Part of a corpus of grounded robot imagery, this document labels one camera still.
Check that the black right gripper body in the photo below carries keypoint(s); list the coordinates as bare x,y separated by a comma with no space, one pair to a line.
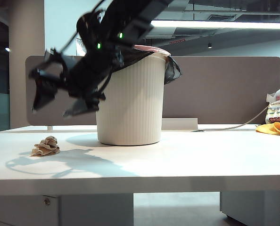
90,73

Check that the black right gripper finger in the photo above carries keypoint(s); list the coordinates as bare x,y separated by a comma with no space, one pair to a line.
83,107
44,91

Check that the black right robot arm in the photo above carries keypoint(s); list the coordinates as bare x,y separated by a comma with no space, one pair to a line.
135,18

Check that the white ribbed trash can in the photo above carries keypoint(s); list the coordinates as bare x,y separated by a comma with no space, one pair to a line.
135,106

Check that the black trash bag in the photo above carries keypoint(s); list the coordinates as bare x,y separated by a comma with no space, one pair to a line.
171,70

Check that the white partition foot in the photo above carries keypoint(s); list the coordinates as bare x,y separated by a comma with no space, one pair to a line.
50,128

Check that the crumpled brown paper ball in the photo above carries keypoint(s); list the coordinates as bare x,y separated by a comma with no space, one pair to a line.
46,146

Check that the beige round column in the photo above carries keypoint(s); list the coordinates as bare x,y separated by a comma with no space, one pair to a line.
27,35

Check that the red ceiling sign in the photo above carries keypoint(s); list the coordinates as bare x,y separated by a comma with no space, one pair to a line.
177,41

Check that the round drawer lock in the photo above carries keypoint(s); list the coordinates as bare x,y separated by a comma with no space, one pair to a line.
47,201

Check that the white drawer cabinet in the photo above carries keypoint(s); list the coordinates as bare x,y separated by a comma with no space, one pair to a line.
83,212

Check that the black ceiling spot lamp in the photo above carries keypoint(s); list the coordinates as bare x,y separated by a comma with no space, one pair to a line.
210,45

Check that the grey desk partition panel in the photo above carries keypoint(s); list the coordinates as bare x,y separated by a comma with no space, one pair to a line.
213,94

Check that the ceiling light strip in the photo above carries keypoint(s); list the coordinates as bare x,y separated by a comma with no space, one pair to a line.
213,24

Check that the yellow cloth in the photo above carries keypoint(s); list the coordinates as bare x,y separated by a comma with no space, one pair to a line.
269,128

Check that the printed plastic snack bag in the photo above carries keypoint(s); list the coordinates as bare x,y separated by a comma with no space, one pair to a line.
277,110

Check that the white vented cabinet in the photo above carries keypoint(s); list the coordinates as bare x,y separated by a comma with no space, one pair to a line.
248,204

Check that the metal wall plate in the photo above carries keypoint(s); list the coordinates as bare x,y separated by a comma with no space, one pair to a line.
79,50

